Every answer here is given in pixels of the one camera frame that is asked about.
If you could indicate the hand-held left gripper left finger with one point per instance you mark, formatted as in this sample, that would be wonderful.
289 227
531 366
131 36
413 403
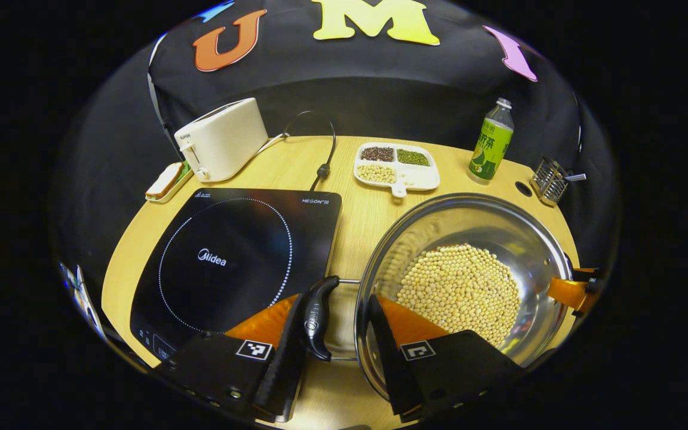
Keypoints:
284 364

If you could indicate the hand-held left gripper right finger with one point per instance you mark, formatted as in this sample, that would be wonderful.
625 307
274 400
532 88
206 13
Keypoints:
392 358

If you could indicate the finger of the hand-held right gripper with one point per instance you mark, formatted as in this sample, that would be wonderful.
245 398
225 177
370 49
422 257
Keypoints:
589 274
568 294

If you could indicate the black induction cooktop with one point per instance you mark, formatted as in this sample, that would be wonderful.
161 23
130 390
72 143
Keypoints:
230 257

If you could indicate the stainless steel pot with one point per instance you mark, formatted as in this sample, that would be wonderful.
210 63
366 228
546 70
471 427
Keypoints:
469 221

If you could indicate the small metal spoon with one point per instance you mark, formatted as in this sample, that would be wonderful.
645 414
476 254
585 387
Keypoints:
577 177

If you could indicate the pile of soybeans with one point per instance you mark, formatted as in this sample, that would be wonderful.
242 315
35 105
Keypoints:
463 286

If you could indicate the green tea bottle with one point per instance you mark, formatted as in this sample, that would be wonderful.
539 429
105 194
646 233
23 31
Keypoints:
490 146

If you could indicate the white divided bean dish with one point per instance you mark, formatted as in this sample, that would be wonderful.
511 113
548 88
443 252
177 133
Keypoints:
415 176

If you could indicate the small sandwich plate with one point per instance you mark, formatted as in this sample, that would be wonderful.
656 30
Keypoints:
184 179

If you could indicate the toast sandwich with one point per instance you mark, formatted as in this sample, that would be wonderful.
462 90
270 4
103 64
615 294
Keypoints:
166 180

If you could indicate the white toaster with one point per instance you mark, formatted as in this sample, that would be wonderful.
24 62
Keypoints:
224 140

